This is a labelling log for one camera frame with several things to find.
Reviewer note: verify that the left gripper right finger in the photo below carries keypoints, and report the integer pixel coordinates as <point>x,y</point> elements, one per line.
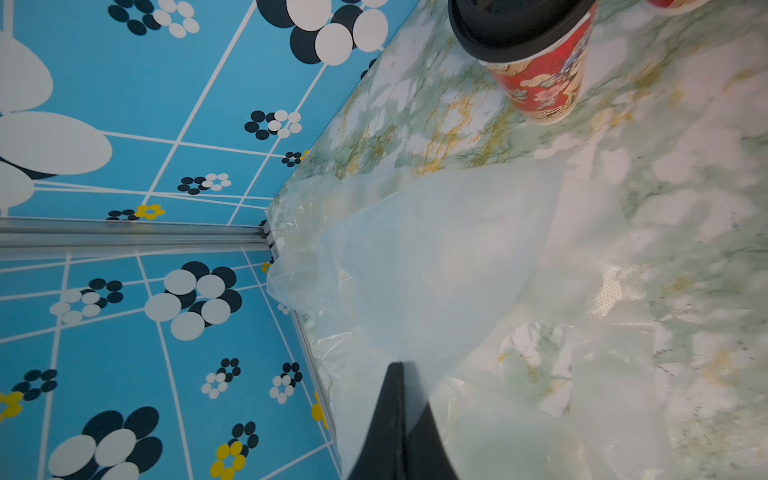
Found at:
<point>425,456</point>

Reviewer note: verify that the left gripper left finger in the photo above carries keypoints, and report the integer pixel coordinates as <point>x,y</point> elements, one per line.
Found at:
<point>383,452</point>

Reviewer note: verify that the clear plastic carrier bag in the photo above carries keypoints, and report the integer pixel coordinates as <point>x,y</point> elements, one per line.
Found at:
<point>421,269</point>

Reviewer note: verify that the red cup black lid left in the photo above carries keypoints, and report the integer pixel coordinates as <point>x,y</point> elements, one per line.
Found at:
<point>535,50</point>

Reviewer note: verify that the red cup black lid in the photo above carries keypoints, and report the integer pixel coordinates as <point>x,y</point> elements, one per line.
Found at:
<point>674,7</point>
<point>535,50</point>

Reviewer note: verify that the red cup black lid right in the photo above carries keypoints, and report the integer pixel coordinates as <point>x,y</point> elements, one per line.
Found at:
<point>674,7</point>

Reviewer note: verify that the left aluminium corner post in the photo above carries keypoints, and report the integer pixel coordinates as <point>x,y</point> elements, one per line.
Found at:
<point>23,239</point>

